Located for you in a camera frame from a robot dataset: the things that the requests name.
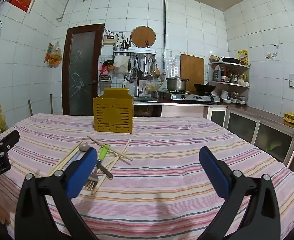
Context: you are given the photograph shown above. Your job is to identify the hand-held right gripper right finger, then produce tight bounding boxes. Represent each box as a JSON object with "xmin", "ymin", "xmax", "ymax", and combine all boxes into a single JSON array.
[{"xmin": 199, "ymin": 146, "xmax": 281, "ymax": 240}]

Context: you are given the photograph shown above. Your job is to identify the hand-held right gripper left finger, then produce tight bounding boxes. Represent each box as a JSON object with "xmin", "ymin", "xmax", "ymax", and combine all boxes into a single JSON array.
[{"xmin": 15, "ymin": 148, "xmax": 99, "ymax": 240}]

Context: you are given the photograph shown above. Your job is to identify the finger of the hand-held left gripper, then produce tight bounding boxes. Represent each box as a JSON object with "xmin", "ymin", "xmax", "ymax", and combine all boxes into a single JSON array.
[{"xmin": 0, "ymin": 130, "xmax": 20, "ymax": 159}]

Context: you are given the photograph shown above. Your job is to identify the wooden chopstick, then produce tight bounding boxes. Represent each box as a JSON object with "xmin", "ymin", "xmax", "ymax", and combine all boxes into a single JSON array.
[
  {"xmin": 55, "ymin": 149, "xmax": 81, "ymax": 174},
  {"xmin": 48, "ymin": 147, "xmax": 78, "ymax": 177},
  {"xmin": 86, "ymin": 135, "xmax": 132, "ymax": 161},
  {"xmin": 90, "ymin": 141, "xmax": 130, "ymax": 195}
]

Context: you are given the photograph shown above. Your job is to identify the grey-headed spoon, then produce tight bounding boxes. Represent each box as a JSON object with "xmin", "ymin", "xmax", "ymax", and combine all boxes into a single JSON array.
[{"xmin": 62, "ymin": 142, "xmax": 90, "ymax": 170}]

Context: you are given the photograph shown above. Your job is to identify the metal knife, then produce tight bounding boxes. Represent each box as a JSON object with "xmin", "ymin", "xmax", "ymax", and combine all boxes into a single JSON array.
[{"xmin": 96, "ymin": 162, "xmax": 114, "ymax": 179}]

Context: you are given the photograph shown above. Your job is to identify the green-handled fork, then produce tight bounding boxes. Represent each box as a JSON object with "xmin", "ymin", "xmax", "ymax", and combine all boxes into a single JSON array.
[{"xmin": 84, "ymin": 144, "xmax": 110, "ymax": 190}]

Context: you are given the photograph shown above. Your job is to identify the yellow perforated utensil holder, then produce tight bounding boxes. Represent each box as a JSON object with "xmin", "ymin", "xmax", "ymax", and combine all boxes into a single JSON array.
[{"xmin": 93, "ymin": 88, "xmax": 134, "ymax": 133}]

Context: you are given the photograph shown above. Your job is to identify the glass door kitchen cabinet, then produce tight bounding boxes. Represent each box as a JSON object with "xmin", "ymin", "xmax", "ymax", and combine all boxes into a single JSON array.
[{"xmin": 208, "ymin": 104, "xmax": 294, "ymax": 165}]

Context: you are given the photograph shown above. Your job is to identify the pink striped tablecloth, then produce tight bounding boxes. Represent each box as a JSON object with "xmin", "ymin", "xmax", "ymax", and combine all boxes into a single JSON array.
[{"xmin": 0, "ymin": 113, "xmax": 294, "ymax": 240}]

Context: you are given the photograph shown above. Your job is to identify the leaning wooden sticks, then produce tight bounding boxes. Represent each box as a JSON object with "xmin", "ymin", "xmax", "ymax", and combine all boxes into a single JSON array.
[{"xmin": 28, "ymin": 94, "xmax": 54, "ymax": 117}]

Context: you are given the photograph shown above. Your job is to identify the gas stove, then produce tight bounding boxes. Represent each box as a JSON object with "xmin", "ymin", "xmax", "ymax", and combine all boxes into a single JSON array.
[{"xmin": 171, "ymin": 91, "xmax": 221, "ymax": 103}]

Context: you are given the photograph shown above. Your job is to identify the black wok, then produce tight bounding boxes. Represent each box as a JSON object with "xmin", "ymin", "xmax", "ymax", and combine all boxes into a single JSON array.
[{"xmin": 193, "ymin": 83, "xmax": 217, "ymax": 93}]

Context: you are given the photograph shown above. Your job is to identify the corner shelf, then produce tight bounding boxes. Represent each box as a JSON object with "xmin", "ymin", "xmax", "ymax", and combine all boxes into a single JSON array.
[{"xmin": 208, "ymin": 62, "xmax": 251, "ymax": 105}]

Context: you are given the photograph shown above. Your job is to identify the steel cooking pot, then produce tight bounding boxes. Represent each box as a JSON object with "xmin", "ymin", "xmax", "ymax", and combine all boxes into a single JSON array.
[{"xmin": 166, "ymin": 77, "xmax": 189, "ymax": 92}]

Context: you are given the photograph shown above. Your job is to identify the steel sink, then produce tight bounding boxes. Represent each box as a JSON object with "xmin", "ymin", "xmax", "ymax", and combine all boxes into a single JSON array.
[{"xmin": 133, "ymin": 96, "xmax": 160, "ymax": 103}]

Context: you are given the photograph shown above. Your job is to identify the hanging orange plastic bag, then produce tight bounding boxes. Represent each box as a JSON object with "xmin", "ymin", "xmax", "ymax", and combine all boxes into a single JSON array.
[{"xmin": 48, "ymin": 42, "xmax": 63, "ymax": 67}]

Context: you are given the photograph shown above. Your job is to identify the dark wooden door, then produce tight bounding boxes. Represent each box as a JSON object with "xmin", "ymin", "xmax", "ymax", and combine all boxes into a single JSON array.
[{"xmin": 62, "ymin": 24, "xmax": 105, "ymax": 117}]

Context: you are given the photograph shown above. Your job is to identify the metal faucet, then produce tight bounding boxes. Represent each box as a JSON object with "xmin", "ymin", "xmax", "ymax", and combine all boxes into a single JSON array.
[{"xmin": 127, "ymin": 66, "xmax": 140, "ymax": 97}]

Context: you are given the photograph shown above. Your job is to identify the wooden cutting board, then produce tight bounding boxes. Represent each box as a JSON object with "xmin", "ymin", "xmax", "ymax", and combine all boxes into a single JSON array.
[{"xmin": 180, "ymin": 54, "xmax": 204, "ymax": 85}]

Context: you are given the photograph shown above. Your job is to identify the black pan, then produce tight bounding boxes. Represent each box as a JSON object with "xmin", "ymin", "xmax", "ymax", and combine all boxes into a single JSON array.
[{"xmin": 220, "ymin": 57, "xmax": 241, "ymax": 64}]

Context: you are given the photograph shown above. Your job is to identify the white hanging cloth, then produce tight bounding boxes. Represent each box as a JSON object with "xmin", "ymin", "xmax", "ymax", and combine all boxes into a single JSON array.
[{"xmin": 114, "ymin": 56, "xmax": 130, "ymax": 72}]

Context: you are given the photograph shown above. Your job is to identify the hanging ladles and spatulas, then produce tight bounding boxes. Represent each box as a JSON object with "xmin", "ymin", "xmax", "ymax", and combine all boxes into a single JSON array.
[{"xmin": 129, "ymin": 54, "xmax": 161, "ymax": 80}]

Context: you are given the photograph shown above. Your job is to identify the round wooden lid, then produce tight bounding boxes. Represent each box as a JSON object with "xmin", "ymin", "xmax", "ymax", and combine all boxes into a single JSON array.
[{"xmin": 130, "ymin": 26, "xmax": 157, "ymax": 48}]

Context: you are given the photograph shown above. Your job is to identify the yellow wall poster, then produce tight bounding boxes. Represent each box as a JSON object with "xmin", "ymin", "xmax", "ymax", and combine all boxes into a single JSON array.
[{"xmin": 237, "ymin": 50, "xmax": 248, "ymax": 65}]

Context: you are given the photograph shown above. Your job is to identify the metal wall rack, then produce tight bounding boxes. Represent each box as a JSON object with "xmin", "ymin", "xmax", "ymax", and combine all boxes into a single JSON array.
[{"xmin": 113, "ymin": 50, "xmax": 157, "ymax": 57}]

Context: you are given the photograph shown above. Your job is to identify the wall meter box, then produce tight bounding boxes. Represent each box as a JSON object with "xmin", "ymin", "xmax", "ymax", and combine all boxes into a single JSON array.
[{"xmin": 102, "ymin": 35, "xmax": 119, "ymax": 44}]

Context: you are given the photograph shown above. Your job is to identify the metal wall pipe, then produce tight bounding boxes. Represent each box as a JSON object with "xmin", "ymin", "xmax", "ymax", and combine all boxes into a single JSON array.
[{"xmin": 57, "ymin": 0, "xmax": 167, "ymax": 73}]

